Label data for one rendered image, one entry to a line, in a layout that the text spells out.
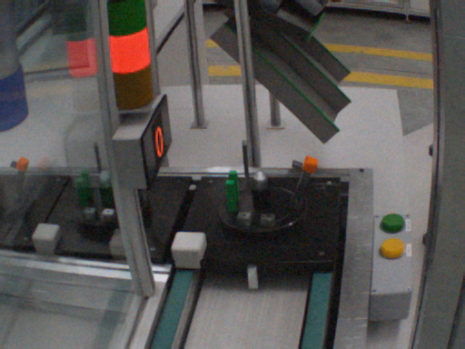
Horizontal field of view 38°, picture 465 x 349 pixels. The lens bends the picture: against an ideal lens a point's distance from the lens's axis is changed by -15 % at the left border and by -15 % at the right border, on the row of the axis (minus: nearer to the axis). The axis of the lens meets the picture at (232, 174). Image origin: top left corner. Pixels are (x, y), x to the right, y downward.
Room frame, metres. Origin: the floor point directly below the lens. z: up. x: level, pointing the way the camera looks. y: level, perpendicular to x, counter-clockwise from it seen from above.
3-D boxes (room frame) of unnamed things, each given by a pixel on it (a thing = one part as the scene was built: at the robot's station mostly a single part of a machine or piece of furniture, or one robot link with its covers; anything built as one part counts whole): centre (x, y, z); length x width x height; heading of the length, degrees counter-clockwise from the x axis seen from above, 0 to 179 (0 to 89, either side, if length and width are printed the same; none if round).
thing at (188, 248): (0.95, 0.07, 0.97); 0.05 x 0.05 x 0.04; 79
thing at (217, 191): (1.03, -0.04, 0.96); 0.24 x 0.24 x 0.02; 79
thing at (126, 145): (0.86, 0.11, 1.29); 0.12 x 0.05 x 0.25; 169
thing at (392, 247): (0.90, -0.24, 0.96); 0.04 x 0.04 x 0.02
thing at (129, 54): (0.86, 0.11, 1.33); 0.05 x 0.05 x 0.05
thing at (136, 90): (0.86, 0.11, 1.28); 0.05 x 0.05 x 0.05
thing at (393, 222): (0.97, -0.25, 0.96); 0.04 x 0.04 x 0.02
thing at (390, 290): (0.90, -0.24, 0.93); 0.21 x 0.07 x 0.06; 169
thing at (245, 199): (1.03, -0.04, 0.98); 0.14 x 0.14 x 0.02
